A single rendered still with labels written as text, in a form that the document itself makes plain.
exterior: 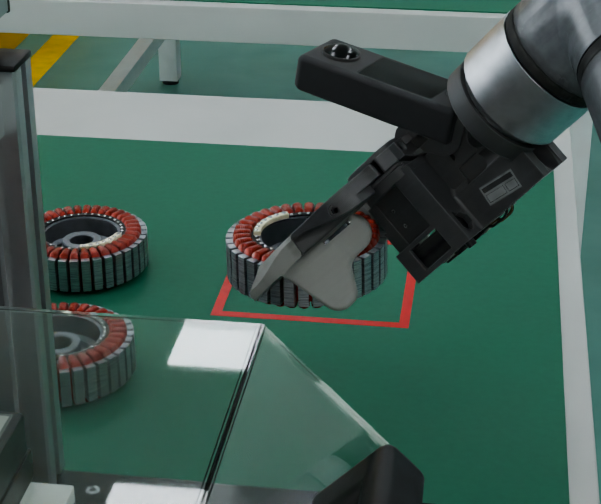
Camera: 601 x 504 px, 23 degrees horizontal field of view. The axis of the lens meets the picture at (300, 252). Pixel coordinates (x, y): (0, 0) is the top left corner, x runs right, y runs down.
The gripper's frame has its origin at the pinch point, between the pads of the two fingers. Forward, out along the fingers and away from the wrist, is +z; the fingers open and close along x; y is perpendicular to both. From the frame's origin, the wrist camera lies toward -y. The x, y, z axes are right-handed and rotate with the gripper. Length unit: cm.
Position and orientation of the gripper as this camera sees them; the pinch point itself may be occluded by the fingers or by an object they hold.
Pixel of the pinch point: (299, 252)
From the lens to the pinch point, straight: 101.7
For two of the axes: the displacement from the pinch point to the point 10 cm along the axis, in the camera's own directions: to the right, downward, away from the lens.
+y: 6.4, 7.6, -0.9
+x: 5.3, -3.5, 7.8
